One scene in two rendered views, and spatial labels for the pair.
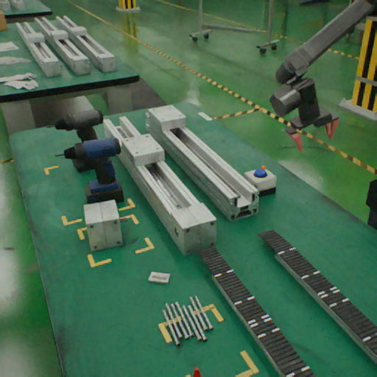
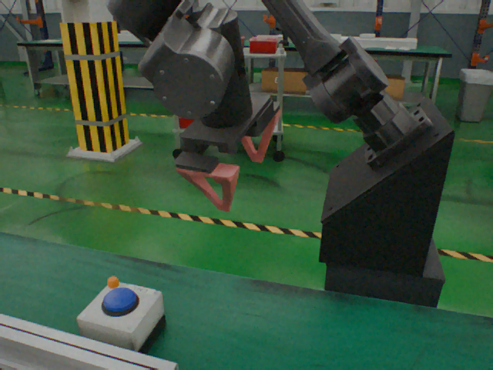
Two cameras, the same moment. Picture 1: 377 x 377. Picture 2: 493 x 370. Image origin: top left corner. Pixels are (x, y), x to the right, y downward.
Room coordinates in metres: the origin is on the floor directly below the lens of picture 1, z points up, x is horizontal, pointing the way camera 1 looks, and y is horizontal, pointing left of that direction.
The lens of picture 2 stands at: (0.87, -0.04, 1.18)
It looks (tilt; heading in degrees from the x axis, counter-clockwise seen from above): 24 degrees down; 309
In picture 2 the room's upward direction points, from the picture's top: straight up
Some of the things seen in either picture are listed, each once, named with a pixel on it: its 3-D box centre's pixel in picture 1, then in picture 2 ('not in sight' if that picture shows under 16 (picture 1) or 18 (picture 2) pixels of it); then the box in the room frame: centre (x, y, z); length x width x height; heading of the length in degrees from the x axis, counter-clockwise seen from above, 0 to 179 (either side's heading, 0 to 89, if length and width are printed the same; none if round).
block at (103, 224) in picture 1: (107, 224); not in sight; (1.00, 0.24, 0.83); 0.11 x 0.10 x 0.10; 105
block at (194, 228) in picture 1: (197, 227); not in sight; (0.96, -0.02, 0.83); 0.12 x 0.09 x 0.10; 112
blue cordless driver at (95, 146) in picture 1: (91, 172); not in sight; (1.20, 0.31, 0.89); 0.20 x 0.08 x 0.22; 106
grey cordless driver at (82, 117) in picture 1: (78, 141); not in sight; (1.45, 0.40, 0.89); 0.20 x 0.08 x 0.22; 118
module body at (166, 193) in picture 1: (143, 165); not in sight; (1.37, 0.16, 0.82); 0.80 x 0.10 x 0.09; 22
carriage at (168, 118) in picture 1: (167, 120); not in sight; (1.67, 0.08, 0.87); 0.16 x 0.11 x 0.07; 22
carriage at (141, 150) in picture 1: (143, 152); not in sight; (1.37, 0.16, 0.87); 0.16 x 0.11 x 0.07; 22
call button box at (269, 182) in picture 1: (258, 182); (120, 324); (1.23, -0.24, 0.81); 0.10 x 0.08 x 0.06; 112
